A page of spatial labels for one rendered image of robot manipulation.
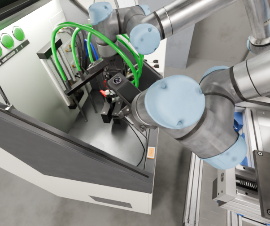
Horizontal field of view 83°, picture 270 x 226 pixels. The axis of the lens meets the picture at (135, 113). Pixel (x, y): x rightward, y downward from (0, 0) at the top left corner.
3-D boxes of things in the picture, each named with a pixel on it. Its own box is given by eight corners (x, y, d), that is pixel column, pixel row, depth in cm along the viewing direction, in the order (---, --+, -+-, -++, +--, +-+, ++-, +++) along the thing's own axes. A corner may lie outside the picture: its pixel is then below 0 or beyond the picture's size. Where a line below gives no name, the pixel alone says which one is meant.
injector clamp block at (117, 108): (122, 131, 91) (118, 115, 79) (106, 129, 93) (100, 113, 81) (132, 93, 112) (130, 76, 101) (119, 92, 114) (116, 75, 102)
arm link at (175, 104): (193, 144, 20) (143, 106, 19) (160, 135, 31) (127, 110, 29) (222, 97, 21) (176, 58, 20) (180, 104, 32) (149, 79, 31)
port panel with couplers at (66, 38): (79, 75, 93) (55, 19, 70) (73, 75, 94) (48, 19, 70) (86, 63, 101) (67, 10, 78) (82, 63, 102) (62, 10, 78)
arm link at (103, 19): (115, 5, 44) (86, 10, 43) (121, 43, 52) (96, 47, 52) (112, -2, 49) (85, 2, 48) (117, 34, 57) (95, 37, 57)
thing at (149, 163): (152, 185, 74) (153, 174, 62) (144, 183, 75) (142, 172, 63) (161, 97, 113) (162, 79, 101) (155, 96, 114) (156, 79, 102)
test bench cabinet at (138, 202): (150, 216, 132) (151, 194, 71) (88, 203, 141) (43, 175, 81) (157, 144, 176) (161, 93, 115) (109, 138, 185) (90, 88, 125)
